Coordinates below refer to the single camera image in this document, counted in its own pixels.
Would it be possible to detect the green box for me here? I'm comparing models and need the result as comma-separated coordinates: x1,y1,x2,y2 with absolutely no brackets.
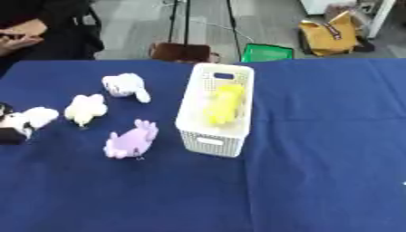
241,43,295,63

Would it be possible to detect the yellow soft toy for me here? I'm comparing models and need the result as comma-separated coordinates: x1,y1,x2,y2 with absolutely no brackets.
203,83,247,125

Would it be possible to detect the white plastic basket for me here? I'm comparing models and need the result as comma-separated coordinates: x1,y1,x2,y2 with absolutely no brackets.
174,63,256,159

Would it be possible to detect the purple soft toy rabbit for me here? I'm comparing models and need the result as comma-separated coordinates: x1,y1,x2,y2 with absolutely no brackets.
101,119,160,160

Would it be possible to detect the white soft toy rabbit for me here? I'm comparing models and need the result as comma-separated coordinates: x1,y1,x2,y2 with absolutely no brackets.
100,72,152,104

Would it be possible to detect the black tripod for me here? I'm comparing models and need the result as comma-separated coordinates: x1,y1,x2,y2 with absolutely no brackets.
166,0,245,63

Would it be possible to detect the cream soft toy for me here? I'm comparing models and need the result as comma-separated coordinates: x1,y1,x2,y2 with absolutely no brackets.
63,93,110,128

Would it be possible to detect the yellow bag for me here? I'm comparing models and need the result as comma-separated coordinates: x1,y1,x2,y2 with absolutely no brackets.
296,11,362,57

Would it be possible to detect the person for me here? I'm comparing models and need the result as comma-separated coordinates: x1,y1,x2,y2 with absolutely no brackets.
0,0,107,76

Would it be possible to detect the black and white soft toy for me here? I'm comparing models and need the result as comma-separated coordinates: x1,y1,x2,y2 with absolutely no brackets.
0,101,61,146

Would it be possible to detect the person's hand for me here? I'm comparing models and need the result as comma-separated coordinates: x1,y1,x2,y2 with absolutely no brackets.
0,28,44,57

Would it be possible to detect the white furniture leg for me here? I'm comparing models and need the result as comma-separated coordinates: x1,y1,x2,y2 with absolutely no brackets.
368,0,399,39

